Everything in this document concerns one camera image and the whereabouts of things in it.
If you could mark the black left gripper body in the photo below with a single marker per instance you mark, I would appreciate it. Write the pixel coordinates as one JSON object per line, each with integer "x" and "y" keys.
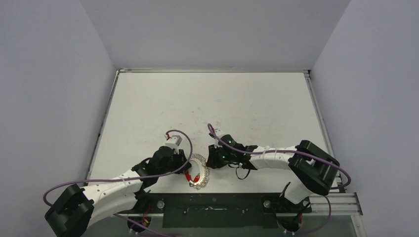
{"x": 176, "y": 161}

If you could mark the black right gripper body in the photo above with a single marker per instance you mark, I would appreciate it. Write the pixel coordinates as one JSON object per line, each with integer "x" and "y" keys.
{"x": 212, "y": 156}

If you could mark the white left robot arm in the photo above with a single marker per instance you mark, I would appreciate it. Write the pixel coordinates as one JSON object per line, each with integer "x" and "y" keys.
{"x": 77, "y": 208}

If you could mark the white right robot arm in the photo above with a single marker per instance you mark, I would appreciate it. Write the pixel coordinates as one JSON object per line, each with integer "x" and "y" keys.
{"x": 314, "y": 169}

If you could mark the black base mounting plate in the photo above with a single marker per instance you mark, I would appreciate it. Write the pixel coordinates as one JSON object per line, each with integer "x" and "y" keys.
{"x": 219, "y": 210}

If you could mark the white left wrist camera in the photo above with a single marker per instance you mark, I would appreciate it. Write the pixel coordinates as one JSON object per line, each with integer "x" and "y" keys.
{"x": 173, "y": 142}

